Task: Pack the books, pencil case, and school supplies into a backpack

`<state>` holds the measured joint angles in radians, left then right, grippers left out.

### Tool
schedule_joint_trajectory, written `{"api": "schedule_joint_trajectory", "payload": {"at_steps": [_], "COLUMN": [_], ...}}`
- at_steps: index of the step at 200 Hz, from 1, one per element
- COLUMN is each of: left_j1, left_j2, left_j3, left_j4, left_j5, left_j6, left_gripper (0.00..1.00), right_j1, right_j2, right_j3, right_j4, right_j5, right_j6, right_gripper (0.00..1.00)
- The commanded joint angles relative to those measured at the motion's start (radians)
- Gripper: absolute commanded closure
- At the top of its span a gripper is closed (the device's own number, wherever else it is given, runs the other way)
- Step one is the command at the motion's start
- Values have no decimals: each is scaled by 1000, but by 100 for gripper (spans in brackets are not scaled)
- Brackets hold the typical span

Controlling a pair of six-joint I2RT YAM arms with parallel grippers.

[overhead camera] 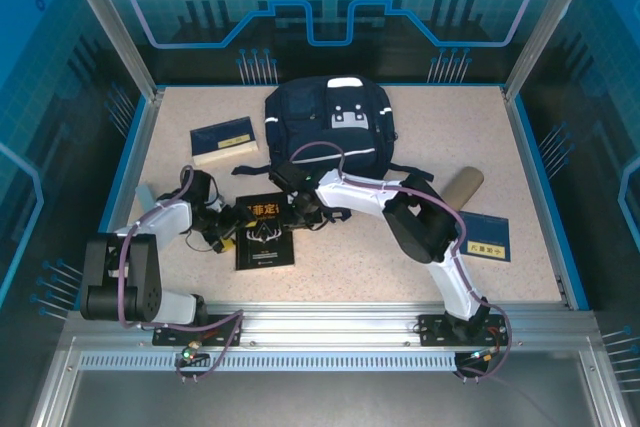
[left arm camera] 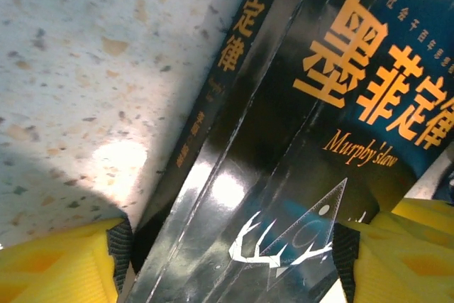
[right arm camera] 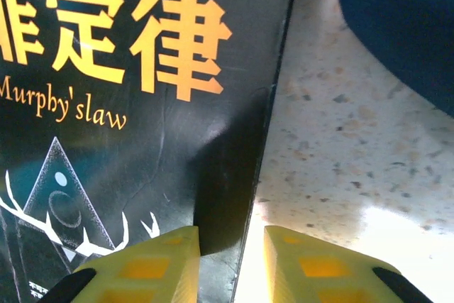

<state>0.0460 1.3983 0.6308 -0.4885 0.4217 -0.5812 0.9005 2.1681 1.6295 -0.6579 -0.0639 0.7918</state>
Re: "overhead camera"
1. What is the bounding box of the black book with deer print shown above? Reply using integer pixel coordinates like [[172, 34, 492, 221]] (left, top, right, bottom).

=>
[[234, 194, 296, 272]]

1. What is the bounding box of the navy blue backpack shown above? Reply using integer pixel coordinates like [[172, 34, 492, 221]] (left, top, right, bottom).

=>
[[230, 75, 435, 224]]

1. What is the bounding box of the thick blue book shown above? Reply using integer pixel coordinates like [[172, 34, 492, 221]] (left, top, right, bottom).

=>
[[189, 116, 260, 167]]

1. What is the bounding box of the brown cylindrical pencil case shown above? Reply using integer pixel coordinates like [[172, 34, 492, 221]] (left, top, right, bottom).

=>
[[442, 166, 485, 209]]

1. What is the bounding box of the thin blue book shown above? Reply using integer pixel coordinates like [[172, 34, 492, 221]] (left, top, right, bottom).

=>
[[457, 211, 511, 263]]

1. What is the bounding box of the small grey flat piece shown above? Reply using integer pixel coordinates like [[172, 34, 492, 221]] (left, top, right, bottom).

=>
[[134, 185, 161, 211]]

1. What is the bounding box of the metal front tray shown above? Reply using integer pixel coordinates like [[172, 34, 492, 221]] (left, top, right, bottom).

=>
[[29, 336, 621, 427]]

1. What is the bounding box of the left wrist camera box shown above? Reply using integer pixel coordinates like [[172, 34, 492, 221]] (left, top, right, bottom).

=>
[[191, 170, 217, 198]]

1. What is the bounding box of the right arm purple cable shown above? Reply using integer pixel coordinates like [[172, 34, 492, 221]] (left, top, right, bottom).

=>
[[291, 141, 512, 382]]

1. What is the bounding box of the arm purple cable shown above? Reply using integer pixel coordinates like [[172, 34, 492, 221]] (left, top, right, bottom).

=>
[[291, 141, 512, 382], [119, 164, 246, 382]]

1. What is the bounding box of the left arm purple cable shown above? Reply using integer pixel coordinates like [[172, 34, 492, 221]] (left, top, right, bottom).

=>
[[119, 164, 246, 382]]

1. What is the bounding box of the aluminium side rail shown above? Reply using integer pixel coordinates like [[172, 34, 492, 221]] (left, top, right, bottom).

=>
[[502, 89, 574, 311], [82, 89, 166, 311]]

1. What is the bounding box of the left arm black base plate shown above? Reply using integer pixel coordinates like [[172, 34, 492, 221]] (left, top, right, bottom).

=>
[[152, 314, 244, 347]]

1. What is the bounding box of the aluminium front rail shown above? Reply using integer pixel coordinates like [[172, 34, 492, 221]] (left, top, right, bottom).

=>
[[67, 302, 601, 354]]

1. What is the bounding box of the slotted grey cable duct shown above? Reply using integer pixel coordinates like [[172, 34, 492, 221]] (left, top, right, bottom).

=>
[[78, 352, 459, 373]]

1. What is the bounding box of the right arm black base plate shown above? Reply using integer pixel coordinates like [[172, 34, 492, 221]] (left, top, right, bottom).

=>
[[417, 314, 510, 347]]

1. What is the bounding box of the aluminium frame post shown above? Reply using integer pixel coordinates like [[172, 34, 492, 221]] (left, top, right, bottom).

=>
[[54, 0, 166, 103], [502, 0, 596, 103]]

